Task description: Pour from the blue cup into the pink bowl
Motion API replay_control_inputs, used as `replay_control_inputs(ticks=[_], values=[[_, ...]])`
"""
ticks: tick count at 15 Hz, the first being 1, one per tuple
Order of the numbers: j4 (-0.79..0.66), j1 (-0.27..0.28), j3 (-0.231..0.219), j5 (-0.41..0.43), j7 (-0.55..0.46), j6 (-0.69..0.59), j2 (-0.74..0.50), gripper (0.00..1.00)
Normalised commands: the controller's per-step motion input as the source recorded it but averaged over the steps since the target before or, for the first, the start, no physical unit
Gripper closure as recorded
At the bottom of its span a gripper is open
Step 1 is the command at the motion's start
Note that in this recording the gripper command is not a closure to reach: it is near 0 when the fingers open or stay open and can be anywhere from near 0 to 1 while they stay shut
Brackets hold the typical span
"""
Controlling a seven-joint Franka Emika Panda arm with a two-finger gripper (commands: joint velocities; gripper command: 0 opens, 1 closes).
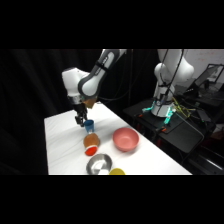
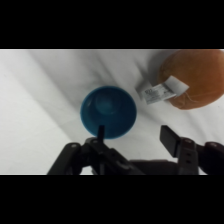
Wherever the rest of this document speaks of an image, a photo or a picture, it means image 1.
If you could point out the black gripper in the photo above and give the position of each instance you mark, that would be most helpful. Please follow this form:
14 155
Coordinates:
80 109

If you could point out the blue plastic cup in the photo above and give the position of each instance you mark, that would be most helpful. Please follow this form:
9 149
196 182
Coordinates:
90 126

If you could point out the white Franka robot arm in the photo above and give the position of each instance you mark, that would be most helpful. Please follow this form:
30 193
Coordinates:
87 83

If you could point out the steel bowl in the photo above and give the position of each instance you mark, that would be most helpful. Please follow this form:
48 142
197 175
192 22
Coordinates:
99 164

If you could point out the pink bowl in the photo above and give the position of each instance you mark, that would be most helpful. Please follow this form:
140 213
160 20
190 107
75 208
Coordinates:
125 139

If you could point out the yellow bowl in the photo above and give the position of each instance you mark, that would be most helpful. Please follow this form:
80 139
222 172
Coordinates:
116 172

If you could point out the brown and orange plush toy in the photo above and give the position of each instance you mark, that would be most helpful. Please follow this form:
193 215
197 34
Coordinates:
90 143

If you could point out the black curtain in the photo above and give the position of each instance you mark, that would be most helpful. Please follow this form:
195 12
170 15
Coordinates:
30 100

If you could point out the black robot stand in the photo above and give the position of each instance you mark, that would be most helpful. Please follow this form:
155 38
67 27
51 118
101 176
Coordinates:
173 130

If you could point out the black laptop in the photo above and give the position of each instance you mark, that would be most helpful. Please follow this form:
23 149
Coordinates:
209 77

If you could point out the wrist camera on tan mount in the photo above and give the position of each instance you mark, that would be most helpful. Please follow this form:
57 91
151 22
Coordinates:
90 103

